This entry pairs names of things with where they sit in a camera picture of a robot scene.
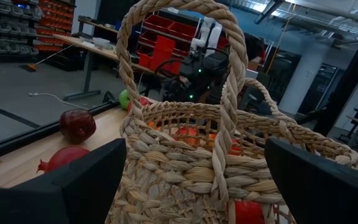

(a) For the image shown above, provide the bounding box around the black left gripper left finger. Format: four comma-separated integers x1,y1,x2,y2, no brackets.
0,138,127,224

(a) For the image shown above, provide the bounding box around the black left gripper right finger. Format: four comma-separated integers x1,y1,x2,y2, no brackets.
264,138,358,224

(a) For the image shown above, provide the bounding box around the large red apple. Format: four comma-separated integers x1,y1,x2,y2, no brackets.
234,200,266,224

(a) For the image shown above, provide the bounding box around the orange-red peach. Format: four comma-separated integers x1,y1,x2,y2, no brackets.
228,138,244,156

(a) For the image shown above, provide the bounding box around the green apple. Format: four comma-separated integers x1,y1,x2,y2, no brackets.
118,89,132,110

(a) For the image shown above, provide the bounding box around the woven wicker basket with handles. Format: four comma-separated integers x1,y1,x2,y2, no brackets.
104,0,358,224

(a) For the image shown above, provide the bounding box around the red streaked apple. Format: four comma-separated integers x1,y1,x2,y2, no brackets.
174,126,198,146

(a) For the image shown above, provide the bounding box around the black table rim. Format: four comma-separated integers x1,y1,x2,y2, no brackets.
0,99,121,164

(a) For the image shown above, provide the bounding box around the dark red pomegranate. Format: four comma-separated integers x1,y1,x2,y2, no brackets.
59,108,97,145

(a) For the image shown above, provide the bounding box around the white column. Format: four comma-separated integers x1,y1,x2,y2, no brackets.
278,40,323,116

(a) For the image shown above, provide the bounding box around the broom with orange head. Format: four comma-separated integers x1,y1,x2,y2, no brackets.
20,43,76,73

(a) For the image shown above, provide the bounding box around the wooden workbench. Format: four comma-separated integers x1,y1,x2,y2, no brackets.
53,34,167,101

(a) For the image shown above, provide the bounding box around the red bin shelving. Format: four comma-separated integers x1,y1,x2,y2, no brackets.
34,0,76,52

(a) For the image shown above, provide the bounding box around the grey bin shelving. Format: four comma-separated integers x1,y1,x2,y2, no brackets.
0,0,45,63

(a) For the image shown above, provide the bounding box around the red bin rack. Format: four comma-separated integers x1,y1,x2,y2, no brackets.
137,14,229,75

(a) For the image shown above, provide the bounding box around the white machine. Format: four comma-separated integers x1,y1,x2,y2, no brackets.
190,17,223,57

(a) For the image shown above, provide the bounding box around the white cable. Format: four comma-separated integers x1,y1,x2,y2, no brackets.
28,91,88,110

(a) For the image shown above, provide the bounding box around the black corner bracket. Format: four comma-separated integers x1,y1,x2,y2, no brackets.
102,90,117,104

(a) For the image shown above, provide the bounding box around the black frame post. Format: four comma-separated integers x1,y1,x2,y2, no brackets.
314,15,358,138

